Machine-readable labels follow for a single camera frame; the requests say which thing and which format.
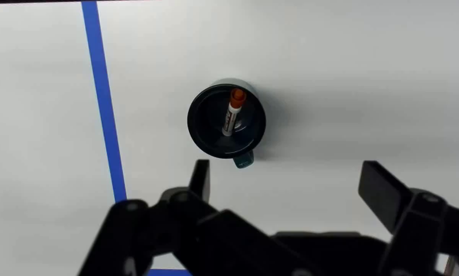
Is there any blue tape strip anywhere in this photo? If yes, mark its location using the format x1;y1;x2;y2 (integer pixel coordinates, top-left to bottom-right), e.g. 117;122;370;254
79;0;192;276

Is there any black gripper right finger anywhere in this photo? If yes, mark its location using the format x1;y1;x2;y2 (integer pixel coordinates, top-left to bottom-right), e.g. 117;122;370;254
358;162;459;276

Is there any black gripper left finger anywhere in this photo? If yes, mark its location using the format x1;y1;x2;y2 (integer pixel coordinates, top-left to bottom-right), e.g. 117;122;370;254
79;160;312;276

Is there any white marker with orange cap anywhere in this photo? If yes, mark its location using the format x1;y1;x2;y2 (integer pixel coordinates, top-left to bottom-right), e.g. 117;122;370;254
221;88;246;137

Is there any dark teal mug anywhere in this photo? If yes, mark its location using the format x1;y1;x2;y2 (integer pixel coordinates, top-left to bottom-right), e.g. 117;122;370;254
186;79;266;169

